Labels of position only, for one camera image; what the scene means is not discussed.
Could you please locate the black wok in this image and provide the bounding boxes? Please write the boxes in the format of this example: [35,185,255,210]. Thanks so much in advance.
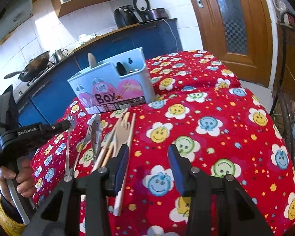
[4,50,52,83]

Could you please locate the red flower printed tablecloth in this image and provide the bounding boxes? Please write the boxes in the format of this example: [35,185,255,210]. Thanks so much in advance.
[29,50,295,236]

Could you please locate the grey range hood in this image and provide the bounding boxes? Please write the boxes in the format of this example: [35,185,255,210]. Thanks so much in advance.
[0,0,33,52]

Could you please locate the metal kettle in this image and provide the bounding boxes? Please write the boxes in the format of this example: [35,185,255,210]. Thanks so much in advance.
[52,49,69,63]

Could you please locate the gas stove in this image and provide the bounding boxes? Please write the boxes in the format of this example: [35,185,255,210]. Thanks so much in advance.
[27,64,56,86]

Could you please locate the person's left hand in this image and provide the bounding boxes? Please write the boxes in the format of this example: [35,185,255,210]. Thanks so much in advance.
[0,159,36,199]

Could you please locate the light wooden chopstick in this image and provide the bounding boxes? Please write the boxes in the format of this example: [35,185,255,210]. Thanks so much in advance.
[91,112,131,174]
[126,113,137,147]

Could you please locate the black air fryer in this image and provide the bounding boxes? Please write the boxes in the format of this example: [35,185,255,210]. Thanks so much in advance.
[114,5,140,29]

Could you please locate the wooden fork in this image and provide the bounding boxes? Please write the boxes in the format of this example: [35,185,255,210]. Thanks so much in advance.
[113,119,132,216]

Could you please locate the person's left forearm yellow sleeve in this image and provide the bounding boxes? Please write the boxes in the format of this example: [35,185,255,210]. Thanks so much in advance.
[0,194,25,236]

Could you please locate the black rice cooker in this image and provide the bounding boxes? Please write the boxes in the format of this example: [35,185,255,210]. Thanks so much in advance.
[133,0,168,24]

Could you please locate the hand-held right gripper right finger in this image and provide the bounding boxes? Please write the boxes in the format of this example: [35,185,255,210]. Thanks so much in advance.
[168,144,274,236]

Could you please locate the black metal rack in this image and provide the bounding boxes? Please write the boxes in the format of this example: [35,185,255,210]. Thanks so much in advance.
[269,12,295,153]

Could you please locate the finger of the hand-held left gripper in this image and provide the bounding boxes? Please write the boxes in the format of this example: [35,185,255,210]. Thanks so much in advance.
[41,120,72,135]

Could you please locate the white power cable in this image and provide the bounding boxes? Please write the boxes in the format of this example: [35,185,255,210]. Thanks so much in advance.
[161,18,182,52]

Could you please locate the crumpled white cloth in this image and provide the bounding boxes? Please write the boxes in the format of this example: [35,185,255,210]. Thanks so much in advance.
[78,33,97,45]

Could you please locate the light blue utensil holder box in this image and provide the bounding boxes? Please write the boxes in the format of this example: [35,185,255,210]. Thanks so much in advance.
[67,47,153,115]

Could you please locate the blue kitchen counter cabinets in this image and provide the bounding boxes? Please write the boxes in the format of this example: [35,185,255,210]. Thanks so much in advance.
[0,18,183,138]

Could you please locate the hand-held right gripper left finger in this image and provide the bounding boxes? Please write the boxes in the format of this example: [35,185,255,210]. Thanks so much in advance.
[22,145,130,236]

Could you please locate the black spoon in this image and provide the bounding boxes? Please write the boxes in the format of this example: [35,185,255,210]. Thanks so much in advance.
[115,62,127,75]

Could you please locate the wooden door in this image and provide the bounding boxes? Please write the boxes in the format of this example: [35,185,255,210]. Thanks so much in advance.
[183,0,278,85]

